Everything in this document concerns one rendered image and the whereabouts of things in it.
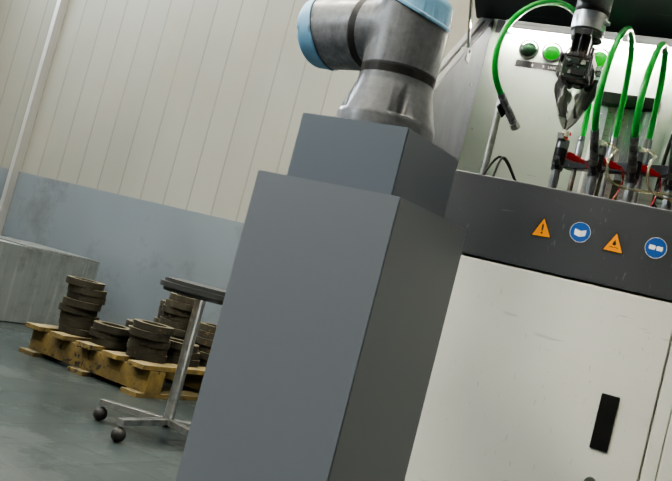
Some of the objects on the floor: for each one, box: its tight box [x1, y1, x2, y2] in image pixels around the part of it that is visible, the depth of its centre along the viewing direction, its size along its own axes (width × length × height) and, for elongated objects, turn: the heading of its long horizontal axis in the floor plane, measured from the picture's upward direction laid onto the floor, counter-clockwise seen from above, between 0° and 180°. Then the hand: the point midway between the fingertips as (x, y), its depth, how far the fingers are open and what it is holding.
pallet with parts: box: [19, 275, 217, 401], centre depth 466 cm, size 83×122×43 cm
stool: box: [93, 276, 226, 442], centre depth 323 cm, size 50×52×55 cm
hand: (566, 124), depth 204 cm, fingers closed
